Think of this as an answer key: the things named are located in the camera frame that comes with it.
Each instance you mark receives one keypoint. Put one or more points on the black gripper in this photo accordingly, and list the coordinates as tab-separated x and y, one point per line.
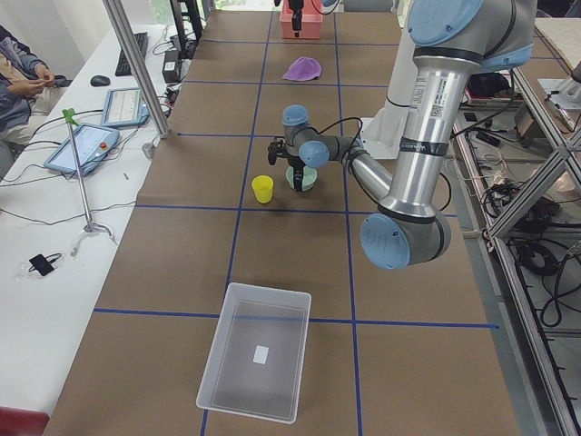
296	163
296	5

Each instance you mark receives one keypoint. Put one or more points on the mint green bowl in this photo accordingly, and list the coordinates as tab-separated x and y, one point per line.
309	178

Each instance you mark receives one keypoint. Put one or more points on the yellow plastic cup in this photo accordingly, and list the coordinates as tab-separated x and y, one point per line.
262	187

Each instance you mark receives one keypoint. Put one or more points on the purple microfiber cloth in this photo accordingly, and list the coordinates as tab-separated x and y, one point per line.
303	69

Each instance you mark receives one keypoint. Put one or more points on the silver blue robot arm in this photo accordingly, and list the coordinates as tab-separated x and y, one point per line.
453	40

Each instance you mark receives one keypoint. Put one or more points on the black power adapter box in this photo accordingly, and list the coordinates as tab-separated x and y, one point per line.
171	67

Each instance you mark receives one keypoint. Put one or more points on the clear plastic storage box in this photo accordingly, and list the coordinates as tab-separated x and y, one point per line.
255	363

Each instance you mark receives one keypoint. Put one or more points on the pink plastic bin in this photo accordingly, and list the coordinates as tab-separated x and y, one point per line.
310	21

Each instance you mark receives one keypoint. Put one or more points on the blue teach pendant far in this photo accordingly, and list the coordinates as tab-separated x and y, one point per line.
124	107

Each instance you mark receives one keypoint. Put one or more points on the blue teach pendant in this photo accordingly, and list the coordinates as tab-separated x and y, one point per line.
93	142
124	107

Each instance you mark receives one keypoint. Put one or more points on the blue teach pendant near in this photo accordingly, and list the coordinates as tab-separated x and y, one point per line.
93	142

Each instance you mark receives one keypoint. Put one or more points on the black computer mouse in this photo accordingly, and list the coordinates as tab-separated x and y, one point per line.
100	80

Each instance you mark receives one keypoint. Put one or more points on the metal stand with green clip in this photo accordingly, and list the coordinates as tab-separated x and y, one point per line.
91	228

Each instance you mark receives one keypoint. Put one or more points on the seated person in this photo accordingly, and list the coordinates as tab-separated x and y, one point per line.
29	90

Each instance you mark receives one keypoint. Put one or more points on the white camera stand column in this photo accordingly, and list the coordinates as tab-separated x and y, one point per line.
381	134

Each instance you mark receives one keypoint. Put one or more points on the aluminium frame post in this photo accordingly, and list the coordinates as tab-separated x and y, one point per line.
122	28

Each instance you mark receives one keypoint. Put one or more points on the small black device with cable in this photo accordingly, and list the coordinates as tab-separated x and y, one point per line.
44	264

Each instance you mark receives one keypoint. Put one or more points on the aluminium equipment frame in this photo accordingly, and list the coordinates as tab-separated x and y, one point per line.
518	161

